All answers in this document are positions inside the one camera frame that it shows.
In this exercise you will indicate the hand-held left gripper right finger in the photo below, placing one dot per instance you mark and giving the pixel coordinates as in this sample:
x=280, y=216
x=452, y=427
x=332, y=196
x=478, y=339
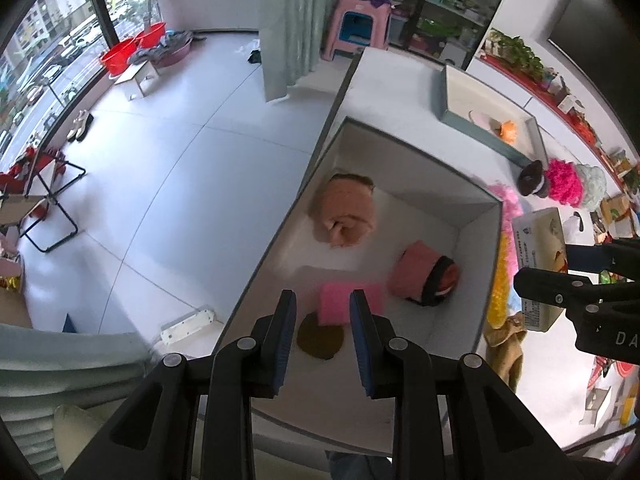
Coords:
x=362, y=345

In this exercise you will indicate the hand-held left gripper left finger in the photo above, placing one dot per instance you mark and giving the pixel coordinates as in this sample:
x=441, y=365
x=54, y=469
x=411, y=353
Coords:
x=285, y=345

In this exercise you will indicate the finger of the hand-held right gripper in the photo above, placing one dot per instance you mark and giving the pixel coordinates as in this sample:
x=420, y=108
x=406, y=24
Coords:
x=610, y=257
x=550, y=286

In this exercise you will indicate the brown round pad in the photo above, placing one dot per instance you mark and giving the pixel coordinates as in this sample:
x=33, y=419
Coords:
x=320, y=340

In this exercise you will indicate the cream print tissue pack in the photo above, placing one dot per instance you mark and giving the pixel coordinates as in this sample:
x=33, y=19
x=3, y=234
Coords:
x=542, y=240

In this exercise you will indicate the pink sponge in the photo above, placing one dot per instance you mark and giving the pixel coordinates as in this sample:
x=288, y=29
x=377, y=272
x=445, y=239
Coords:
x=327, y=305

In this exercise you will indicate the pink and black sock roll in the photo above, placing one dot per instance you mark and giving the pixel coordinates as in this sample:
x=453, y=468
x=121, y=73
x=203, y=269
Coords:
x=415, y=270

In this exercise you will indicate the light pink fluffy cloth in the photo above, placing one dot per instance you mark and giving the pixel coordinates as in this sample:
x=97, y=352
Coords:
x=507, y=200

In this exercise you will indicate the pink knit sock roll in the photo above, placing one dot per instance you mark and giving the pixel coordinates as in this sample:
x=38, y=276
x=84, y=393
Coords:
x=345, y=205

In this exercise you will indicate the large grey cardboard box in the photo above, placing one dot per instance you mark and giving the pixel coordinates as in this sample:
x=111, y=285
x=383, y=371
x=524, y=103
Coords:
x=350, y=160

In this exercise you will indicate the yellow foam net sleeve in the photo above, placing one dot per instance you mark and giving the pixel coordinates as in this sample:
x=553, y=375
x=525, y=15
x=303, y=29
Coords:
x=500, y=290

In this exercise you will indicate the pile of snack packets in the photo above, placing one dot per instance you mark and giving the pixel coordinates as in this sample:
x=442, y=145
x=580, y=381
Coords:
x=617, y=207

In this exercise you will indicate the mint green bath pouf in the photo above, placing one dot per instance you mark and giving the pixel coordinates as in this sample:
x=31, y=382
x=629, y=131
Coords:
x=592, y=185

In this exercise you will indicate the tan sock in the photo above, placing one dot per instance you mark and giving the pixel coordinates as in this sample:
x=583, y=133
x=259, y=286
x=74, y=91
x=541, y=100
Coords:
x=507, y=350

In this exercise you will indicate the hot pink fluffy yarn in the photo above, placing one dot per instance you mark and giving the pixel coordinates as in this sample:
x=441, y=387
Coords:
x=562, y=182

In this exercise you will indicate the white power strip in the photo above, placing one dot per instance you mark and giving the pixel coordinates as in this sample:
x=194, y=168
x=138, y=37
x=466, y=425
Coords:
x=187, y=325

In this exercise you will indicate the person's jeans leg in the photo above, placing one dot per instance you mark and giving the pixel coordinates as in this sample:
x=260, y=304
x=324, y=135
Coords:
x=350, y=465

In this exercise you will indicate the orange fabric flower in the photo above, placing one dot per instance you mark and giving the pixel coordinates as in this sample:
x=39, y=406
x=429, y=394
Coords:
x=509, y=131

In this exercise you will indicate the red display ledge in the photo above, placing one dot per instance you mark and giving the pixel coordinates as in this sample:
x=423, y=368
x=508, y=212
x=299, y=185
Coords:
x=550, y=100

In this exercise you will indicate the round pale pink pad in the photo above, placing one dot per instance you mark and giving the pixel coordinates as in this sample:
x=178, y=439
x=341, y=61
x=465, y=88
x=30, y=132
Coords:
x=480, y=119

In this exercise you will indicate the shallow grey tray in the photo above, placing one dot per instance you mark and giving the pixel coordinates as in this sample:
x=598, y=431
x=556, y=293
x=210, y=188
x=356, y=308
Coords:
x=480, y=95

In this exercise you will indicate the pale green curtain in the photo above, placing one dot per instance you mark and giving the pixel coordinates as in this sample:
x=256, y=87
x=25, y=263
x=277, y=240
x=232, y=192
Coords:
x=287, y=20
x=60, y=365

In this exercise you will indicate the green potted plant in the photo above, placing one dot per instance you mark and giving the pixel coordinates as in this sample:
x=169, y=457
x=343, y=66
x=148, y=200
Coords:
x=515, y=52

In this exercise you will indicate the glass display cabinet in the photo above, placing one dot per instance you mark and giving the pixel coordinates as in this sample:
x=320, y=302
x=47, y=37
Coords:
x=450, y=5

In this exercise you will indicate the pair of slippers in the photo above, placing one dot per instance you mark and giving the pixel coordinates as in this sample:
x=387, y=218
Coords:
x=82, y=125

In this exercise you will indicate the small white wooden stool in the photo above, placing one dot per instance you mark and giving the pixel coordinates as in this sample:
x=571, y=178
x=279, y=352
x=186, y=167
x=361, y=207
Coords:
x=142, y=77

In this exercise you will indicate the purple basin with clothes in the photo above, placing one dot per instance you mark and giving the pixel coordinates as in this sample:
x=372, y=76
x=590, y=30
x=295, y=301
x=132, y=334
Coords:
x=170, y=47

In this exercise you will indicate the red plastic basin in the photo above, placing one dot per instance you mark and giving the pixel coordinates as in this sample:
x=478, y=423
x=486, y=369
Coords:
x=117, y=55
x=150, y=35

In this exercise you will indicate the pink plastic stool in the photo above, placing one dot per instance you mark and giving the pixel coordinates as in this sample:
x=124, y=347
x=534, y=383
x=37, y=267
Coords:
x=350, y=10

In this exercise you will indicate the black wall screen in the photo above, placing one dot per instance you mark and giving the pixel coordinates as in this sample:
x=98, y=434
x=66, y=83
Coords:
x=590, y=35

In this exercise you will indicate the black folding chair frame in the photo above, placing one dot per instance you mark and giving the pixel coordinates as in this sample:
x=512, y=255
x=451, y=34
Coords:
x=50, y=192

